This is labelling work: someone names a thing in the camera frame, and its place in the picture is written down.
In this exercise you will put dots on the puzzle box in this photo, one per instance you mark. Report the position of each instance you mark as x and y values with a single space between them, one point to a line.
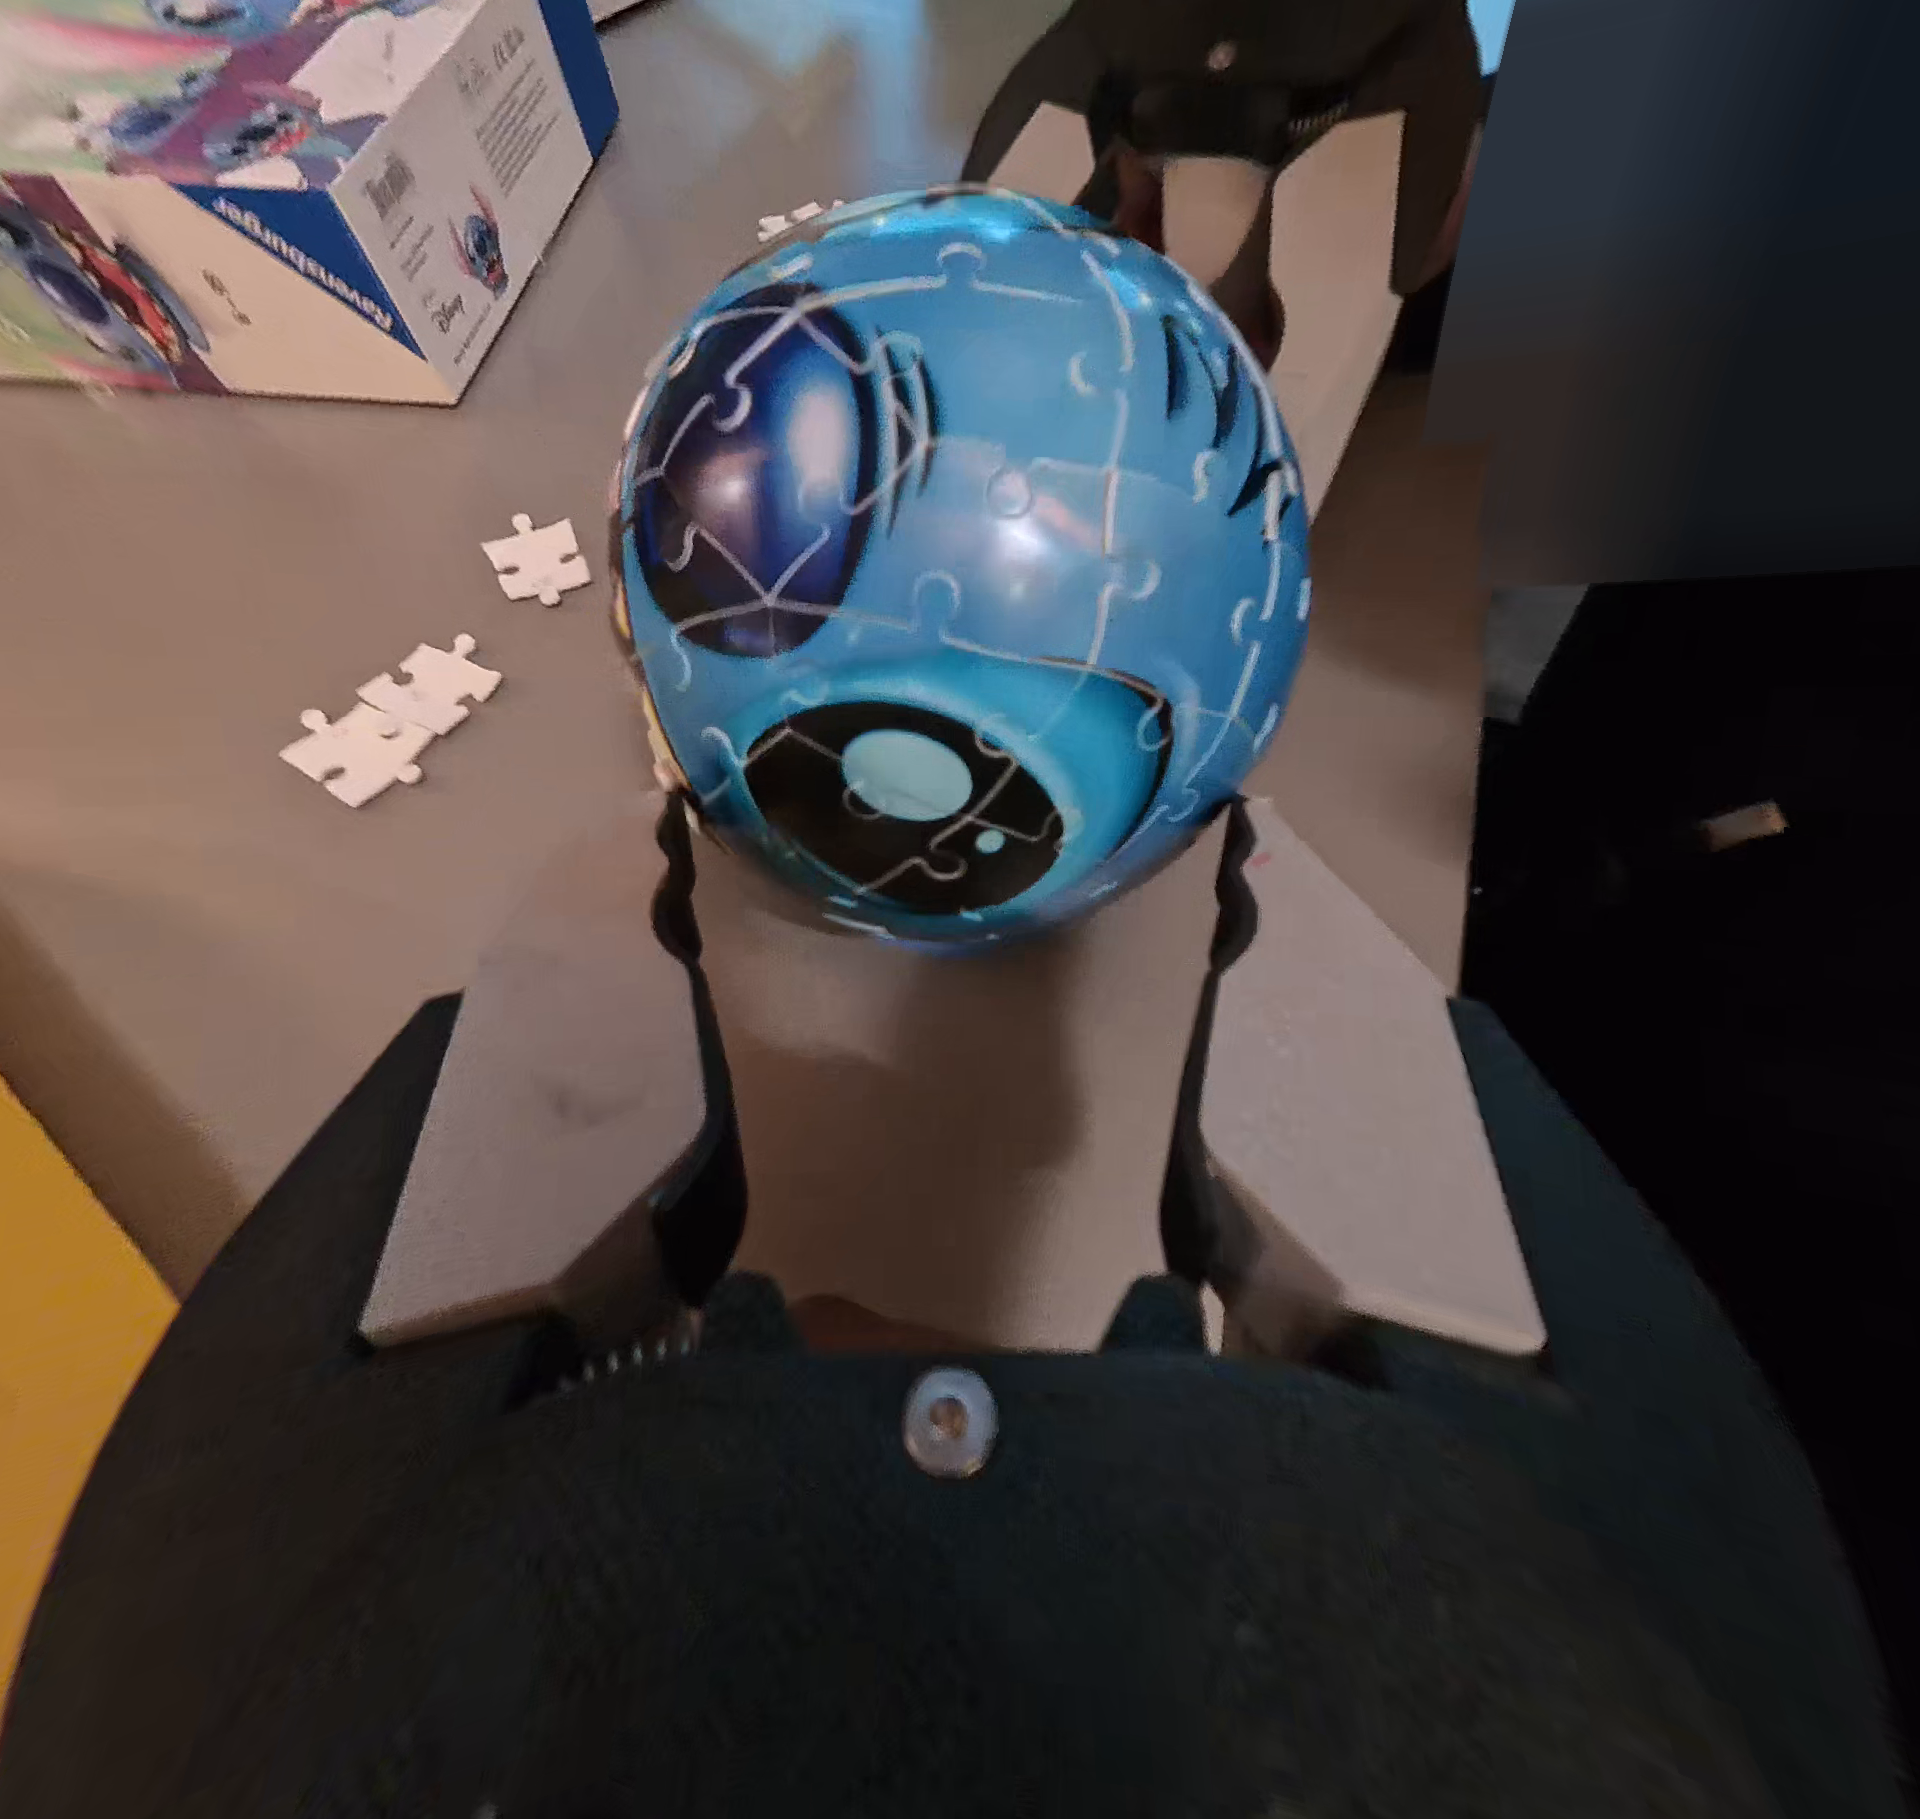
299 124

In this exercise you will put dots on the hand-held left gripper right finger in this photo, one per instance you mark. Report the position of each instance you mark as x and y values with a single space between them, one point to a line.
1352 1114

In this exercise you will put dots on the blue puzzle ball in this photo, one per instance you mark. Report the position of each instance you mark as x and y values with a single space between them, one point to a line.
960 544

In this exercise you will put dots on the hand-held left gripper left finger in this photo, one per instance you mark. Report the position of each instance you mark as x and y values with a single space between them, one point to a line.
556 1129

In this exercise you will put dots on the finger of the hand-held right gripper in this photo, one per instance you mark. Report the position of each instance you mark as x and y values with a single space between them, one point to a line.
1343 229
1055 147

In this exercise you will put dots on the yellow plastic bin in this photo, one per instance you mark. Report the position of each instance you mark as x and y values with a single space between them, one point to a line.
61 1325

